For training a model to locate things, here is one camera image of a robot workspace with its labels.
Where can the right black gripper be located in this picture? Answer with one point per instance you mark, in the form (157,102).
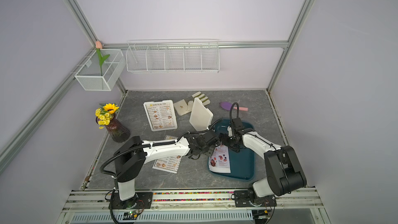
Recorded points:
(224,137)

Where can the small white mesh basket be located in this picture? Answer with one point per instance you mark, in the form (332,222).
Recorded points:
(89,75)

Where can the teal plastic tray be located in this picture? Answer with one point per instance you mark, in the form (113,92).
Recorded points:
(242,163)

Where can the dim sum menu sheet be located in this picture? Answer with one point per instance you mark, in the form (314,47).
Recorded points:
(168,164)

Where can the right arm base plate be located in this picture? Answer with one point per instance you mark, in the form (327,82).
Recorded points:
(247,198)

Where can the pink artificial tulip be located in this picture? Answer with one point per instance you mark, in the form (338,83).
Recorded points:
(101,58)

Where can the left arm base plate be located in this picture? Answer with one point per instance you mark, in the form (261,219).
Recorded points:
(130,200)

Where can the dim sum menu in holder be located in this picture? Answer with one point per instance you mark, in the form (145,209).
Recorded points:
(160,116)

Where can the white menu holder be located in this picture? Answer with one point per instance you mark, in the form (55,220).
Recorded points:
(170,102)
(200,117)

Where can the aluminium front rail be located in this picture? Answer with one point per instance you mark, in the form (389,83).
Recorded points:
(203,206)

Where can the long white wire basket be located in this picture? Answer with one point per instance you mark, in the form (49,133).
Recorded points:
(173,56)

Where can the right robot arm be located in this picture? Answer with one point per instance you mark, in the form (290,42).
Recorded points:
(284,173)

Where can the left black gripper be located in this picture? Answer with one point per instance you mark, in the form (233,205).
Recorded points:
(211,149)

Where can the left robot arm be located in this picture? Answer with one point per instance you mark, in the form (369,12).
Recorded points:
(136,152)

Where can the yellow sunflower bouquet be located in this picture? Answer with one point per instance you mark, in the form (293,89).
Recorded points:
(105,114)

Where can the special menu sheet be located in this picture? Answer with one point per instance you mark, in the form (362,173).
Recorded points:
(219,162)

